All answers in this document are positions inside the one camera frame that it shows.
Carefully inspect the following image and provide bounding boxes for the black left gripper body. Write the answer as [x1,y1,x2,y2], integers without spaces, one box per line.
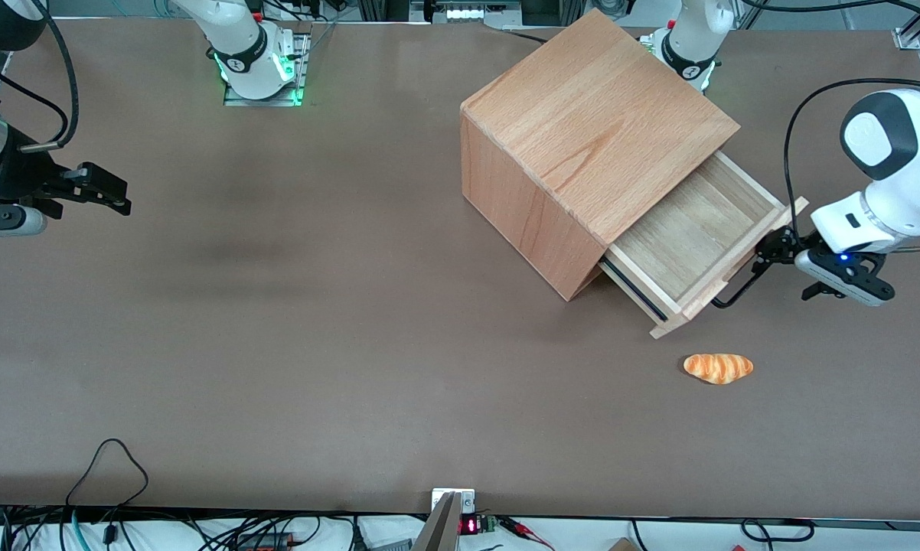
[775,228,814,267]

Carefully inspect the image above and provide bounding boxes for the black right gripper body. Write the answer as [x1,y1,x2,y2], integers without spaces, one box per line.
[0,126,67,221]

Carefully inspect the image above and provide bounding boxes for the wooden drawer with black handle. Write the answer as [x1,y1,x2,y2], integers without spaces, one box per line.
[598,151,810,340]

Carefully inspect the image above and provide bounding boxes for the wooden drawer cabinet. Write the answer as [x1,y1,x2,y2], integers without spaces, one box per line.
[460,8,742,303]

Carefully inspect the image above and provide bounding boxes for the orange toy bread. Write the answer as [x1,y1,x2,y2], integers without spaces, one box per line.
[683,353,755,385]

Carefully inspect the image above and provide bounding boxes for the red alligator clip leads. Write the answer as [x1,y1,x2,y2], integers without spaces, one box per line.
[498,516,556,550]

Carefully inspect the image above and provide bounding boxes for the small white box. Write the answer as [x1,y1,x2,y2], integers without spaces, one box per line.
[431,488,477,515]

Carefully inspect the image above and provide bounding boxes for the lit electronics unit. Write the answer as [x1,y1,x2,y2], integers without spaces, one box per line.
[409,0,524,25]

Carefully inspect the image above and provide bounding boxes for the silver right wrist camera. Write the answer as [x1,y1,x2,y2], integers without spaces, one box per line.
[0,205,48,240]

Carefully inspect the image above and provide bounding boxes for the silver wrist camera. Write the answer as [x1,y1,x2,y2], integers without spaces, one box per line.
[794,249,896,308]
[0,205,48,240]

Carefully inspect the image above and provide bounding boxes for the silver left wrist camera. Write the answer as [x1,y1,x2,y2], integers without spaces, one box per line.
[794,249,896,308]

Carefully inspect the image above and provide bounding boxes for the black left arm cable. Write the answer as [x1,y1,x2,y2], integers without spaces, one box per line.
[783,77,920,230]

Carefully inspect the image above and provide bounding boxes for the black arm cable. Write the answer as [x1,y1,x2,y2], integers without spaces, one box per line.
[19,0,80,152]
[783,77,920,230]

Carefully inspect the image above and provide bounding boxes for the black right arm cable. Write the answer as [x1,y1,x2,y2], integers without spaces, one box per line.
[19,0,80,152]

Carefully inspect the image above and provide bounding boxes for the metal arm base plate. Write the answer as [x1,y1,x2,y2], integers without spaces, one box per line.
[223,24,312,107]

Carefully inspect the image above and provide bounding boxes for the thin black looped cable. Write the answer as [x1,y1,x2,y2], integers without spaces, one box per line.
[65,438,149,509]

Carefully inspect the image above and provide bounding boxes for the black cable loop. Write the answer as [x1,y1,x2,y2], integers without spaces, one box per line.
[739,518,816,546]

